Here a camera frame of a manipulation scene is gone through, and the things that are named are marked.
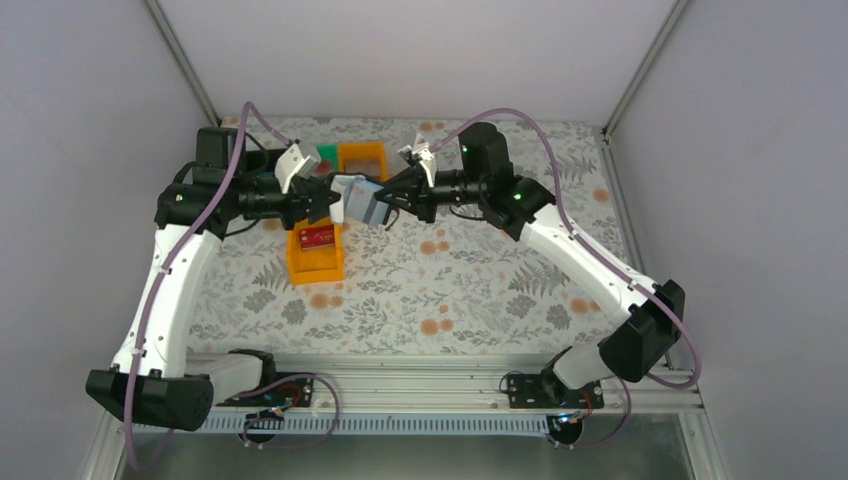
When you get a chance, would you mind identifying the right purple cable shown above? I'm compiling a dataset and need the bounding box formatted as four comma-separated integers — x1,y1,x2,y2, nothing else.
430,107,704,392

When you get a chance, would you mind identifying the purple cable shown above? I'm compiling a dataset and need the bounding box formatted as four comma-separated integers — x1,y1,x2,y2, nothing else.
122,101,296,473
430,107,704,392

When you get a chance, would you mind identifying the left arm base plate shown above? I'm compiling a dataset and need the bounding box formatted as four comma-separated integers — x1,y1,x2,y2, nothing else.
219,377,314,409

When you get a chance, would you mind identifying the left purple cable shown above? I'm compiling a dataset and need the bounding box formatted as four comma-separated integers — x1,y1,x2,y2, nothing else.
122,101,296,473

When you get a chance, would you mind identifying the orange storage bin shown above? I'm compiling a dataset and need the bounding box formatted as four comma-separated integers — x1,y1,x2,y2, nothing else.
337,142,389,181
286,218,345,285

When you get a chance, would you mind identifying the floral table mat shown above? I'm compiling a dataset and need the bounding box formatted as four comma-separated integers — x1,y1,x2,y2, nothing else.
187,117,629,355

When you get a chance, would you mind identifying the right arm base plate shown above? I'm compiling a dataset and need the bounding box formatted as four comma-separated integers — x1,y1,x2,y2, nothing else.
499,371,605,410

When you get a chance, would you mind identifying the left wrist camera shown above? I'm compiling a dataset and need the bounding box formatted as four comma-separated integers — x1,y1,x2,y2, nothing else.
273,140,321,194

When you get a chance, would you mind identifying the aluminium rail frame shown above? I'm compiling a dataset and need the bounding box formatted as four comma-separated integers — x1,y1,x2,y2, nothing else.
274,353,704,415

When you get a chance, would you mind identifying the green storage bin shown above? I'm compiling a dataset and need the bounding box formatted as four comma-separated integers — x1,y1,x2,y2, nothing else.
315,144,343,176

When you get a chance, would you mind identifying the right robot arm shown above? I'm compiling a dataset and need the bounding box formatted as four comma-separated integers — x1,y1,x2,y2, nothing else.
375,122,685,390

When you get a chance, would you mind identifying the black storage bin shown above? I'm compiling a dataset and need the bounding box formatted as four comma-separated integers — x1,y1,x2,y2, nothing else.
235,148,285,179

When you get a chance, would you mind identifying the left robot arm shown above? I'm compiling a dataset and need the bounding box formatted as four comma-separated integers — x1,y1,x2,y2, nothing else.
85,127,340,431

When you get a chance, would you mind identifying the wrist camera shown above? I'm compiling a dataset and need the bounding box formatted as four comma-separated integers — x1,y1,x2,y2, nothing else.
273,140,321,194
397,133,438,188

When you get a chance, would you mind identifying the red VIP card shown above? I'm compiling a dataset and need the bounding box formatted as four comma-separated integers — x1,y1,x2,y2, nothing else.
298,224,336,251

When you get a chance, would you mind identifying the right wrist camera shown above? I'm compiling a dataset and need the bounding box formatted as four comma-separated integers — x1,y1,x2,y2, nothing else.
397,133,438,188

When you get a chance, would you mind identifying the near orange storage bin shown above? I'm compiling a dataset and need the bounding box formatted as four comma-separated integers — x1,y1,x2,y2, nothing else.
286,218,345,285

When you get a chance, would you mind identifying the far orange storage bin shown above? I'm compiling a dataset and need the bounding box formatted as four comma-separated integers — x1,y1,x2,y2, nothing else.
337,142,389,181

